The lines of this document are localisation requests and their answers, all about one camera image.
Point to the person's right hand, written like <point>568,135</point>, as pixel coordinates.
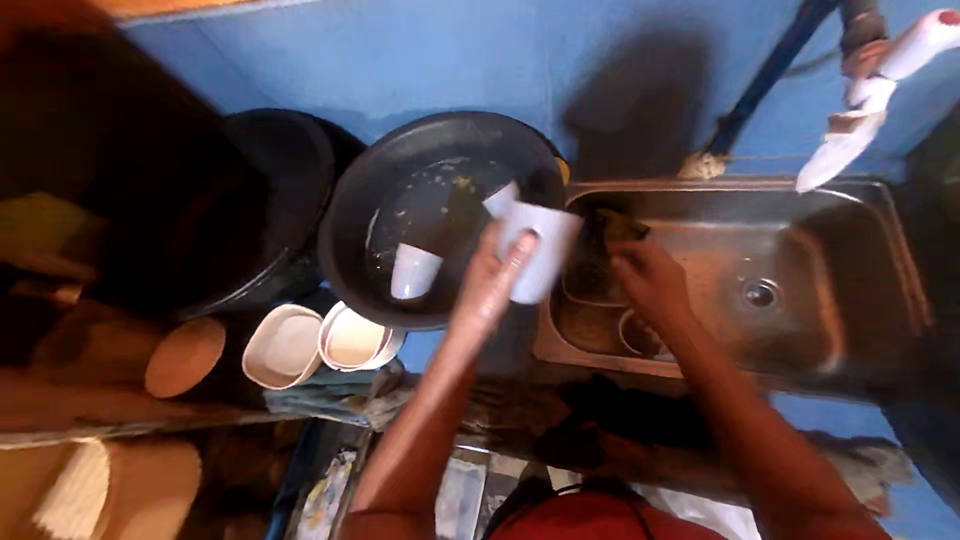
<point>657,286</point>

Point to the person's left hand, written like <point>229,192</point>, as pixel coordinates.
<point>489,285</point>

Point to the person's left fingers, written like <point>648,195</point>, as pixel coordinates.
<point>491,240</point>

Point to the person's left thumb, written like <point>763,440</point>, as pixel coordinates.
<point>523,250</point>

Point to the person's right fingers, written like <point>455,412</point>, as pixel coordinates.
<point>627,256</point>

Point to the white plastic cup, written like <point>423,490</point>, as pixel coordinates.
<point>415,271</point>
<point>546,244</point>
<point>500,200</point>

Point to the dark green scrubbing pad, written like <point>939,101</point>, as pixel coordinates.
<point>619,226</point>

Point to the person's right forearm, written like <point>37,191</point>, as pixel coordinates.
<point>757,431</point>

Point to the person's left forearm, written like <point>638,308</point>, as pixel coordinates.
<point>425,409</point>

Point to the small round bowl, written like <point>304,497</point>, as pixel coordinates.
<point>634,336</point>

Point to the stainless steel sink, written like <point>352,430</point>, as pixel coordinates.
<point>720,217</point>

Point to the metal sink drain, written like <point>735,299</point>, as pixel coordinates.
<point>759,292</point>

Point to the round black basin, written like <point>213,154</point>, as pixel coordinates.
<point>352,225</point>

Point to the white round containers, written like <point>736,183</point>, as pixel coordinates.
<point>356,341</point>

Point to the large black tub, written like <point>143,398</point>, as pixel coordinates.
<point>300,187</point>

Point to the blue-grey cloth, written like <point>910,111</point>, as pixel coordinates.
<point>322,396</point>

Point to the white squarish container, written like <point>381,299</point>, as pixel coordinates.
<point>289,349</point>

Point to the white plastic faucet pipe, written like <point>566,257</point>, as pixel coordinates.
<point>847,150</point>

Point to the person's body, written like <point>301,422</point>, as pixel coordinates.
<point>592,517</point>

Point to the grey rag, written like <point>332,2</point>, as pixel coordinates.
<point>870,465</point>

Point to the brown oval lid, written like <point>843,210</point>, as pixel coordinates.
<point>185,358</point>

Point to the beige container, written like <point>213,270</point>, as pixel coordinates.
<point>142,487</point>

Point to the dark wall pipe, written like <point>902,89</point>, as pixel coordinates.
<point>757,90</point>

